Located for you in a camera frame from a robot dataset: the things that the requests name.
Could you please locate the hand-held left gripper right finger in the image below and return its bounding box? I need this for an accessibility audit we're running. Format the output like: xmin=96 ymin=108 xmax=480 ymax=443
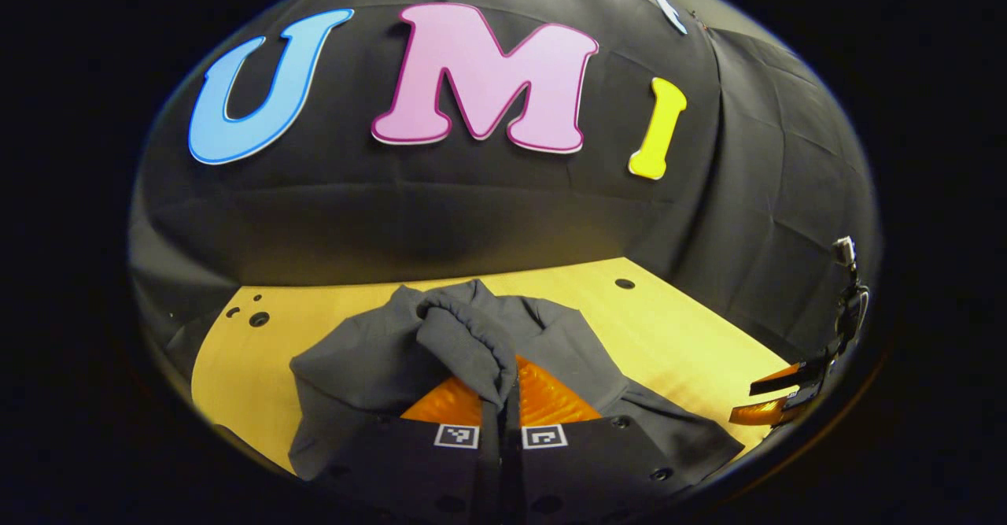
xmin=503 ymin=355 xmax=687 ymax=525

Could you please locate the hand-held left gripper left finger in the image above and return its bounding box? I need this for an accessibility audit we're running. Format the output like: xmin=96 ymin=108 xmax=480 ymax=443
xmin=311 ymin=374 xmax=505 ymax=525

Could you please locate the grey collared shirt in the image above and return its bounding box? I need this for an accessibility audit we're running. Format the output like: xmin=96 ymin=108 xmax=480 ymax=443
xmin=287 ymin=279 xmax=745 ymax=482

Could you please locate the black backdrop cloth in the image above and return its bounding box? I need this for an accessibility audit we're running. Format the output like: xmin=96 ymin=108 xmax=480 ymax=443
xmin=127 ymin=0 xmax=882 ymax=384

